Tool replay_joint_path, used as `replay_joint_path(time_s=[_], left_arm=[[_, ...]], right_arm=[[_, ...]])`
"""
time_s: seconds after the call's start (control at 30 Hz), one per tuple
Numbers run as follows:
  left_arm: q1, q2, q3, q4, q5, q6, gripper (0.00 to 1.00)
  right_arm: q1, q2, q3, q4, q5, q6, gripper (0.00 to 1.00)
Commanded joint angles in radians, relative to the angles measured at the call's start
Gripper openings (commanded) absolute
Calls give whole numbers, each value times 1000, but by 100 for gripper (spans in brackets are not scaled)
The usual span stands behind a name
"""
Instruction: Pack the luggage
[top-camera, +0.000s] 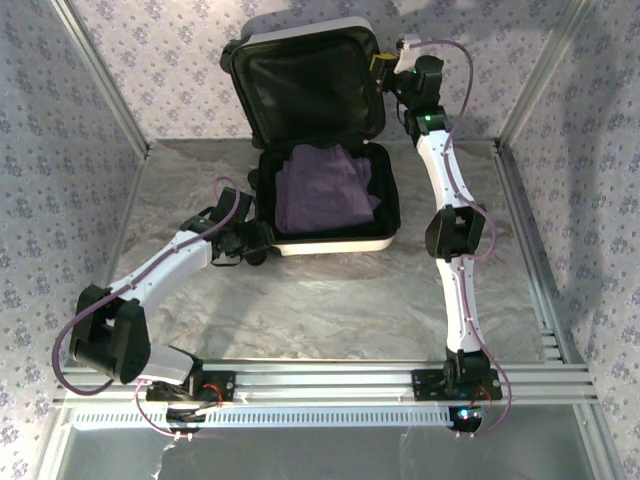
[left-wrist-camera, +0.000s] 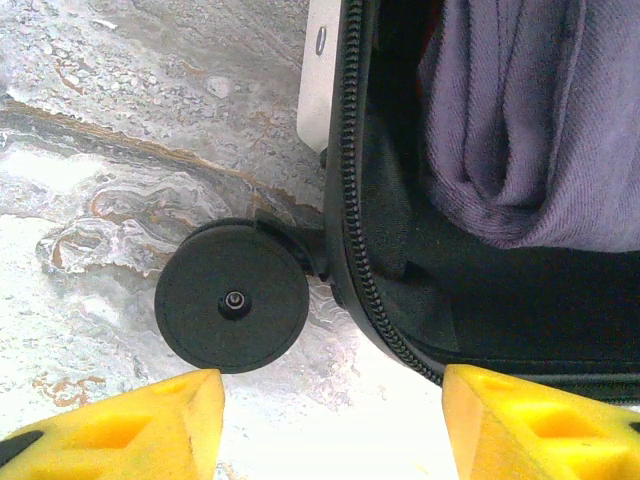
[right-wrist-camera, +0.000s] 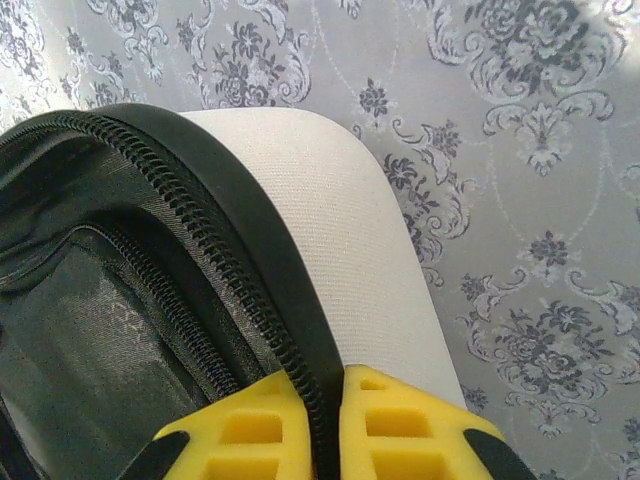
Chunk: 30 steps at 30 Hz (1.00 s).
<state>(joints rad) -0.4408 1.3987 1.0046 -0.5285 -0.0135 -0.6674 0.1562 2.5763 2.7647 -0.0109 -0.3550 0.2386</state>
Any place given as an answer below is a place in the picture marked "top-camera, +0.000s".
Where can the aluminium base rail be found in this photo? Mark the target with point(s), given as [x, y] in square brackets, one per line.
[325, 382]

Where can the aluminium frame post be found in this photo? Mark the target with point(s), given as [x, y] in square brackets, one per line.
[541, 75]
[102, 75]

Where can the purple garment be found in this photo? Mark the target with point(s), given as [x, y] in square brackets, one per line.
[320, 195]

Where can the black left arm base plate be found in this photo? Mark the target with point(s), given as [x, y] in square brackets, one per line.
[225, 385]

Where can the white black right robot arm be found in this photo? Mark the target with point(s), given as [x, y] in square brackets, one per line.
[457, 300]

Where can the aluminium side rail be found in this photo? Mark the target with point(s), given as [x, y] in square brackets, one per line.
[114, 250]
[517, 200]

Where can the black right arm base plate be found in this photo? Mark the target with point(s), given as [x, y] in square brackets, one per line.
[425, 385]

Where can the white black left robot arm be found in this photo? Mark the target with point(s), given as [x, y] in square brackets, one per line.
[160, 270]

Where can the grey metal sheet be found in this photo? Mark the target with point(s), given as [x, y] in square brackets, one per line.
[325, 455]

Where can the white hard-shell suitcase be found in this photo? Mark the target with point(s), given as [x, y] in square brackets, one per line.
[300, 75]

